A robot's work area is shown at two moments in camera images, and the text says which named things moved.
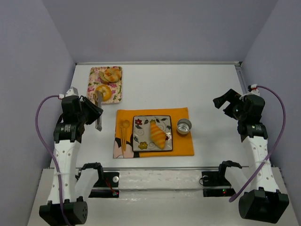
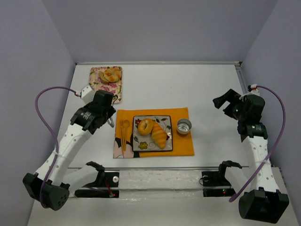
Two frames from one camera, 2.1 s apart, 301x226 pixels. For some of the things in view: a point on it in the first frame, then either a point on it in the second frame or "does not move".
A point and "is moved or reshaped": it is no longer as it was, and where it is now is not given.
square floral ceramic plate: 141,140 does not move
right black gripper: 230,103 does not move
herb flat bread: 101,74 does not move
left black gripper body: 92,110 → 110,113
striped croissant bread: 158,136 does not move
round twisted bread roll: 112,75 does not move
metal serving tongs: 98,120 is moved or reshaped
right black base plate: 212,178 does not move
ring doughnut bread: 106,91 is moved or reshaped
